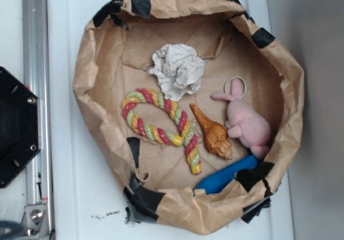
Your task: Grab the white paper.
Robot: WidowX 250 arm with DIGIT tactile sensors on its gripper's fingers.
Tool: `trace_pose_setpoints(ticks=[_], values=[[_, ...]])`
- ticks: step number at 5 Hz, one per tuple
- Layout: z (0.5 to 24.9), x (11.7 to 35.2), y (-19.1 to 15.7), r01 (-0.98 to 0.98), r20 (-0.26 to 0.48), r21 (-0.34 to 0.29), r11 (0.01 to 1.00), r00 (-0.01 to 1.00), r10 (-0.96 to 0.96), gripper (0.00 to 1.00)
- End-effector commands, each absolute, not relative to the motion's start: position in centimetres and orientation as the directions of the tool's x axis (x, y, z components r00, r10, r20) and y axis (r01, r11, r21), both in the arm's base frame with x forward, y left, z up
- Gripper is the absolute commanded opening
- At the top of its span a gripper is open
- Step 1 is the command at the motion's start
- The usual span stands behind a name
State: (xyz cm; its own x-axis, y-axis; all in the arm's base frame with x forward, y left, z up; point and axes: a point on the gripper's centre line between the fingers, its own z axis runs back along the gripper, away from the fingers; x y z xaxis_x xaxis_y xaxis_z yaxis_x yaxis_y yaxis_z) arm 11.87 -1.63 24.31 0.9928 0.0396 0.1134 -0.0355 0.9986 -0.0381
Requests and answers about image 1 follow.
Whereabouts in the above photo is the crumpled white paper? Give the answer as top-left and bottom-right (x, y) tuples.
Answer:
(149, 44), (206, 102)

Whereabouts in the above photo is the brown conch seashell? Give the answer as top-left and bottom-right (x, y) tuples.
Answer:
(190, 103), (233, 160)

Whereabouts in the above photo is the pink plush bunny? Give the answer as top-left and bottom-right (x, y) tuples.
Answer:
(211, 76), (271, 161)

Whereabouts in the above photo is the blue plastic cylinder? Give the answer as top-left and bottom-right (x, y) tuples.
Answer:
(196, 155), (259, 194)

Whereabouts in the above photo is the brown paper bag bin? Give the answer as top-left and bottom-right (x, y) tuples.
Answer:
(73, 0), (304, 235)

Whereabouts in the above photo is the white plastic tray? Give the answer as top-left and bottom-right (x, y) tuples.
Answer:
(46, 0), (295, 240)

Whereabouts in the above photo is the multicolour twisted rope toy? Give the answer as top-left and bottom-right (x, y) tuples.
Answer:
(121, 89), (202, 174)

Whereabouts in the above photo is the white rubber ring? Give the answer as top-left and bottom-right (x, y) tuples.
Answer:
(224, 76), (247, 99)

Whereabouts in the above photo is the aluminium frame rail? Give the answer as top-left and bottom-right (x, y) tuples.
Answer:
(23, 0), (55, 239)

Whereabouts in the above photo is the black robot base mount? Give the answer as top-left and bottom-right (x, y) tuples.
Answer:
(1, 67), (40, 188)

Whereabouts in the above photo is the metal corner bracket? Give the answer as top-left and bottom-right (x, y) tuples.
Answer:
(20, 204), (51, 239)

